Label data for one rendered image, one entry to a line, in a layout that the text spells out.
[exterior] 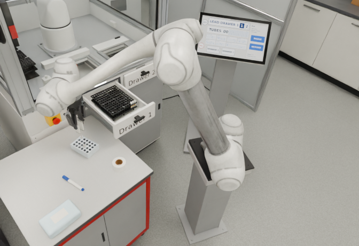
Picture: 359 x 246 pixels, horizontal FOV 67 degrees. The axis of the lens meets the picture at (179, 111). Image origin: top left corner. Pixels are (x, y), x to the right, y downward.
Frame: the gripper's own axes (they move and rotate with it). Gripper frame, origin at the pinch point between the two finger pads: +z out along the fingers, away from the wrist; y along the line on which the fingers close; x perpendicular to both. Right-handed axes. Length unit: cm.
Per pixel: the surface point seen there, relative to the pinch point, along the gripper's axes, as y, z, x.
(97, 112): 14.6, 1.1, 0.3
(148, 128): 69, 61, 0
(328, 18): 304, 12, -102
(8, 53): -9.9, -41.5, 22.0
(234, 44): 111, -16, -45
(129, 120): 17.2, -1.6, -20.5
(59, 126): 1.3, 11.7, 18.9
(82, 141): -1.2, 9.3, -1.8
